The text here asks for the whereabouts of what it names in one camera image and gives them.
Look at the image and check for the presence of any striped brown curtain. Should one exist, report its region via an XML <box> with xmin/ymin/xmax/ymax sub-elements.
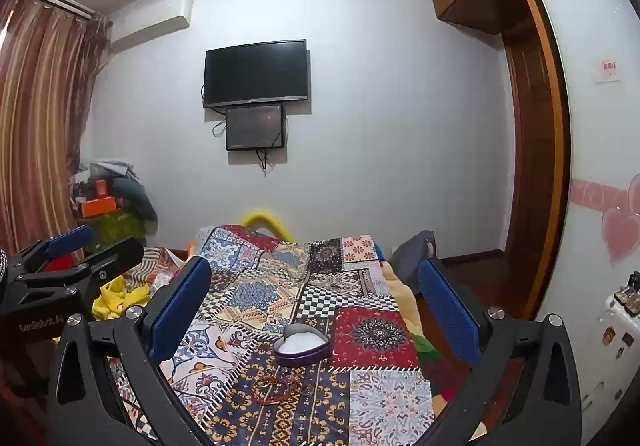
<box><xmin>0</xmin><ymin>0</ymin><xmax>113</xmax><ymax>257</ymax></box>

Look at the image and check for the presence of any small black wall monitor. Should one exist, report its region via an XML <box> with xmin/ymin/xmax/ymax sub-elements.
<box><xmin>225</xmin><ymin>104</ymin><xmax>286</xmax><ymax>151</ymax></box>

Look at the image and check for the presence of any green patterned box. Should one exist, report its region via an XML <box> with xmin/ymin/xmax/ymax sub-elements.
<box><xmin>96</xmin><ymin>211</ymin><xmax>147</xmax><ymax>248</ymax></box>

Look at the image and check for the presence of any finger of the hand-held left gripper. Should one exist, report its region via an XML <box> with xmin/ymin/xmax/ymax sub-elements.
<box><xmin>7</xmin><ymin>225</ymin><xmax>96</xmax><ymax>277</ymax></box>
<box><xmin>10</xmin><ymin>236</ymin><xmax>146</xmax><ymax>299</ymax></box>

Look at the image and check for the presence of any red bead bracelet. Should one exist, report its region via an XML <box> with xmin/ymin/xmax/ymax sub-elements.
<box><xmin>251</xmin><ymin>376</ymin><xmax>292</xmax><ymax>403</ymax></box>

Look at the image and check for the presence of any yellow cloth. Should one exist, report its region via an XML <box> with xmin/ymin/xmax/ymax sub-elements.
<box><xmin>91</xmin><ymin>275</ymin><xmax>152</xmax><ymax>323</ymax></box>

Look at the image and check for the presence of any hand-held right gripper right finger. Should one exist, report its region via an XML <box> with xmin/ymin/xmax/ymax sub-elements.
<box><xmin>417</xmin><ymin>256</ymin><xmax>583</xmax><ymax>446</ymax></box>

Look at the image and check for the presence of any pink heart wall decal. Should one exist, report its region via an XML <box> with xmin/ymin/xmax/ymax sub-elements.
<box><xmin>570</xmin><ymin>173</ymin><xmax>640</xmax><ymax>268</ymax></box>

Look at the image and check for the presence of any dark jacket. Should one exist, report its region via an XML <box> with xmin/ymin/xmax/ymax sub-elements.
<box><xmin>111</xmin><ymin>173</ymin><xmax>159</xmax><ymax>228</ymax></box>

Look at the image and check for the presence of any white air conditioner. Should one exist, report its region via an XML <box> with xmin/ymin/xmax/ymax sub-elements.
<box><xmin>110</xmin><ymin>0</ymin><xmax>194</xmax><ymax>54</ymax></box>

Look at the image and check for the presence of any colourful fleece blanket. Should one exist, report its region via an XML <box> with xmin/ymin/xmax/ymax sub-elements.
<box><xmin>372</xmin><ymin>243</ymin><xmax>483</xmax><ymax>427</ymax></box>

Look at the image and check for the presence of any brown wooden door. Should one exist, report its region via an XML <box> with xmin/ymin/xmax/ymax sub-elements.
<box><xmin>501</xmin><ymin>0</ymin><xmax>572</xmax><ymax>322</ymax></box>

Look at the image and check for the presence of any large black wall television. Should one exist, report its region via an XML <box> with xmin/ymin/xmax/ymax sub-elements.
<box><xmin>202</xmin><ymin>39</ymin><xmax>308</xmax><ymax>110</ymax></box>

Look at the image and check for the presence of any white stickered cabinet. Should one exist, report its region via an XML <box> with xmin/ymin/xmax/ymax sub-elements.
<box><xmin>584</xmin><ymin>291</ymin><xmax>640</xmax><ymax>422</ymax></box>

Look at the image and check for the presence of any yellow foam tube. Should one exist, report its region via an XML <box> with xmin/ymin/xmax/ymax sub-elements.
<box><xmin>242</xmin><ymin>209</ymin><xmax>292</xmax><ymax>243</ymax></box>

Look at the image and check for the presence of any orange box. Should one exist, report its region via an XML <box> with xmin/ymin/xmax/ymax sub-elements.
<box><xmin>80</xmin><ymin>196</ymin><xmax>117</xmax><ymax>218</ymax></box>

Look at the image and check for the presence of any purple heart-shaped jewelry box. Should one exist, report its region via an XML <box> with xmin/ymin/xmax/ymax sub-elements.
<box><xmin>272</xmin><ymin>323</ymin><xmax>332</xmax><ymax>368</ymax></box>

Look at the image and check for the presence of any red white wall sticker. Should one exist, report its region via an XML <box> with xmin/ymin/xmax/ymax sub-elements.
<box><xmin>595</xmin><ymin>59</ymin><xmax>622</xmax><ymax>83</ymax></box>

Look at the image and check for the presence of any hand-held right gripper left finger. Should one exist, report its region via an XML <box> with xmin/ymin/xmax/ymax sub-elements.
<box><xmin>47</xmin><ymin>256</ymin><xmax>213</xmax><ymax>446</ymax></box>

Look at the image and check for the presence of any grey bag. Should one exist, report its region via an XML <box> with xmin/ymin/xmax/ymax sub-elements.
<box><xmin>390</xmin><ymin>229</ymin><xmax>439</xmax><ymax>297</ymax></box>

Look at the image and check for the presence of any patchwork printed blanket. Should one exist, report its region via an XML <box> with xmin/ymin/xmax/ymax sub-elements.
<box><xmin>107</xmin><ymin>225</ymin><xmax>436</xmax><ymax>446</ymax></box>

